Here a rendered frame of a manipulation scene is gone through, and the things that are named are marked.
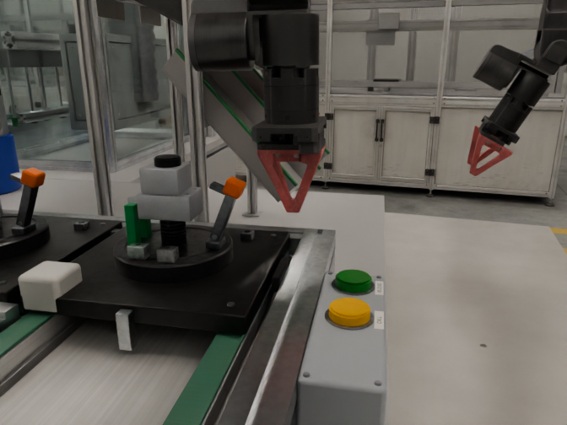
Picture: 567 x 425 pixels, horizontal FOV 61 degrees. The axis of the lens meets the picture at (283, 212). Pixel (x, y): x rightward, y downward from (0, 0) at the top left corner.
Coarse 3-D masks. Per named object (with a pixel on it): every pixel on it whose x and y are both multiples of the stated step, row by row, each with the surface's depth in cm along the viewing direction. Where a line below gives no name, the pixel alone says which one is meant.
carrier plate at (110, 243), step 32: (96, 256) 59; (256, 256) 59; (96, 288) 51; (128, 288) 51; (160, 288) 51; (192, 288) 51; (224, 288) 51; (256, 288) 51; (160, 320) 47; (192, 320) 47; (224, 320) 46
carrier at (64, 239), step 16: (0, 208) 68; (0, 224) 63; (16, 224) 64; (32, 224) 62; (48, 224) 65; (64, 224) 71; (96, 224) 71; (112, 224) 71; (0, 240) 59; (16, 240) 59; (32, 240) 61; (48, 240) 64; (64, 240) 64; (80, 240) 64; (96, 240) 66; (0, 256) 58; (16, 256) 59; (32, 256) 59; (48, 256) 59; (64, 256) 59; (0, 272) 55; (16, 272) 55; (0, 288) 51; (16, 288) 51
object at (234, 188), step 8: (232, 176) 55; (216, 184) 55; (232, 184) 53; (240, 184) 54; (224, 192) 54; (232, 192) 54; (240, 192) 54; (224, 200) 54; (232, 200) 54; (224, 208) 55; (232, 208) 56; (224, 216) 55; (216, 224) 56; (224, 224) 55; (216, 232) 56
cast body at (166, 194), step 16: (160, 160) 54; (176, 160) 54; (144, 176) 54; (160, 176) 53; (176, 176) 53; (144, 192) 54; (160, 192) 54; (176, 192) 54; (192, 192) 55; (144, 208) 55; (160, 208) 55; (176, 208) 54; (192, 208) 55
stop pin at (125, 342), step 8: (120, 312) 47; (128, 312) 47; (120, 320) 47; (128, 320) 47; (120, 328) 47; (128, 328) 47; (120, 336) 47; (128, 336) 47; (120, 344) 48; (128, 344) 47; (136, 344) 48
